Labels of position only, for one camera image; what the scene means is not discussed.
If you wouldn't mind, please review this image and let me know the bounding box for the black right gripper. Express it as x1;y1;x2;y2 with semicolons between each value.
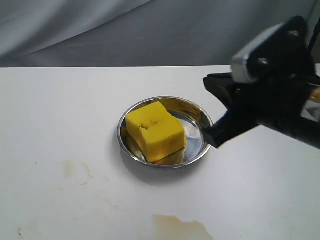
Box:
202;73;320;149

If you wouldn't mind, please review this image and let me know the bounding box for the yellow sponge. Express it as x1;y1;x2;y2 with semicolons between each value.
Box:
125;101;187;163

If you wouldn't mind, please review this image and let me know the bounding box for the round steel bowl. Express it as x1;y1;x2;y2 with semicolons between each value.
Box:
116;96;213;170

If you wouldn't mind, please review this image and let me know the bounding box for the black stand pole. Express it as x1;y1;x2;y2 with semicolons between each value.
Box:
307;0;320;56

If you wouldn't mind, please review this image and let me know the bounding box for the white backdrop cloth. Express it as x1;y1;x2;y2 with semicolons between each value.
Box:
0;0;315;68

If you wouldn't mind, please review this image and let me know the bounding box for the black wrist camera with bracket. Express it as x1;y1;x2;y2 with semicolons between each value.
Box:
230;16;315;84

